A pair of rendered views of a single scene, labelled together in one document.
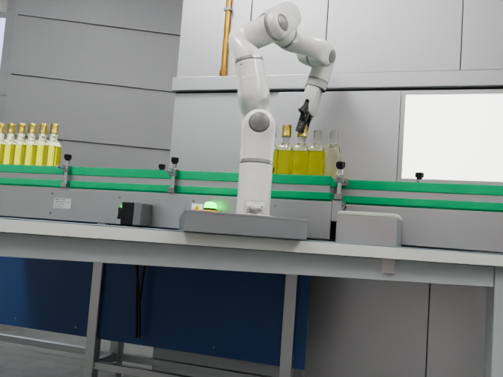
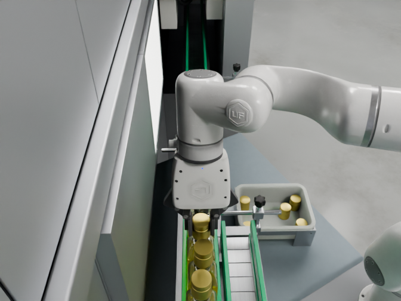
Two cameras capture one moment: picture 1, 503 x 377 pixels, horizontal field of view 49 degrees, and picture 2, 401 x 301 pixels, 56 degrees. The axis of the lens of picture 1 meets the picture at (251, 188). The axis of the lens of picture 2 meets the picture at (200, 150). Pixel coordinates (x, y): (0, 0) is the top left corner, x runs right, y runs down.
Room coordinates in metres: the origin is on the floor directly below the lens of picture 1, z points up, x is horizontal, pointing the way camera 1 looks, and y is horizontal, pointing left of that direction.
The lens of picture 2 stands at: (2.14, 0.23, 1.73)
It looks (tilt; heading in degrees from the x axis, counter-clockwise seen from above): 43 degrees down; 250
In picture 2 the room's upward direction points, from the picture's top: straight up
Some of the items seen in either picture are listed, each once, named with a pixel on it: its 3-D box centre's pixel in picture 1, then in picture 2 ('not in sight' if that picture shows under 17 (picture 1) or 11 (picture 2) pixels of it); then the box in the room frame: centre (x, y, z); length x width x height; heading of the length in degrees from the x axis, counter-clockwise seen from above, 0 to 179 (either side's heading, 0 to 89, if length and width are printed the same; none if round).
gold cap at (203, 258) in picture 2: (287, 131); (203, 253); (2.01, -0.11, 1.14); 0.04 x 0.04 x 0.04
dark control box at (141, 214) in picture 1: (135, 215); not in sight; (1.98, 0.40, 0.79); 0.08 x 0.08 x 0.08; 71
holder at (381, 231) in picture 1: (370, 231); (262, 215); (1.71, -0.38, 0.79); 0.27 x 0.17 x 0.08; 161
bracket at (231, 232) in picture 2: (339, 212); (238, 236); (1.84, -0.30, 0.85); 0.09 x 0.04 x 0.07; 161
